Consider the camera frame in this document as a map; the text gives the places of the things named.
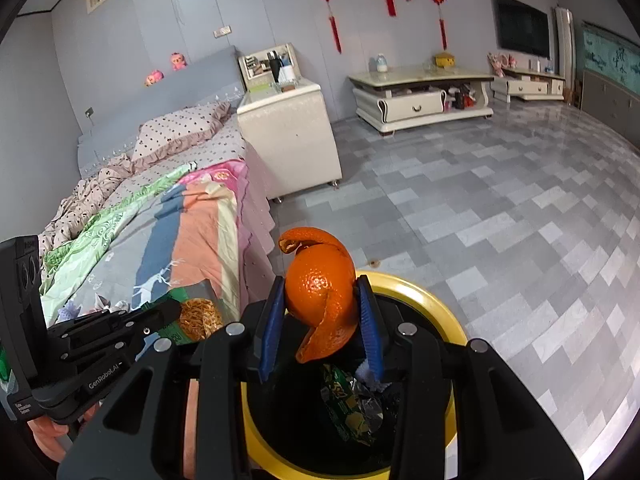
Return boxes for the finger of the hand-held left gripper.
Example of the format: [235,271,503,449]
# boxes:
[57,331,168,376]
[47,301,182,356]

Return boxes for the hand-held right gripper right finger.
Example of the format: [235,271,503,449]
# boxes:
[356,275,585,480]

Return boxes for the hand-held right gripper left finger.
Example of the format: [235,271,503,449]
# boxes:
[57,276,287,480]

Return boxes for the yellow rimmed black trash bin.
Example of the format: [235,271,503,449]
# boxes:
[240,270,468,480]

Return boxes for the orange peel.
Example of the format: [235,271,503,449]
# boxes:
[278,227,358,363]

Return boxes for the noodle print snack packet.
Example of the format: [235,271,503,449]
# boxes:
[150,287,224,346]

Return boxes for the green snack wrapper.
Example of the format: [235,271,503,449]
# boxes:
[320,362,383,446]

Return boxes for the green patterned quilt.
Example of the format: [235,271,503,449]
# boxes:
[40,165,193,311]

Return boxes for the grey striped flower blanket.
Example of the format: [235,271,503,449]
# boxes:
[40,180,278,341]

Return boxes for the pink polka dot duvet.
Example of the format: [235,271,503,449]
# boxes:
[37,152,136,256]

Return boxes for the pink floral bed sheet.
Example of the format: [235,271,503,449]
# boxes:
[185,160,248,196]

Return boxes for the cream bedside cabinet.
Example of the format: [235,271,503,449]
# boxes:
[236,78,343,204]

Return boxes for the polka dot pillow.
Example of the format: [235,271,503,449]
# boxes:
[131,101,233,171]

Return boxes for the large white TV stand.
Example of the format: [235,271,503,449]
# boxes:
[348,66,496,136]

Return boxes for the grey padded headboard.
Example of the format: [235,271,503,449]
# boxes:
[76,45,246,181]

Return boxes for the small white drawer cabinet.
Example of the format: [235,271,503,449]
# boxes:
[490,71,567,103]

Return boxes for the grey low cabinet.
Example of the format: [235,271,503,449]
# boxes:
[580,67,640,133]

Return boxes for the black flat television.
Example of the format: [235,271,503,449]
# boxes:
[492,0,551,58]

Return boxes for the white standing air conditioner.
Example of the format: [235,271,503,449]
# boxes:
[552,6,577,106]

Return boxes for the teal framed painting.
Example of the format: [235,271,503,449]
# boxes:
[582,21,640,93]

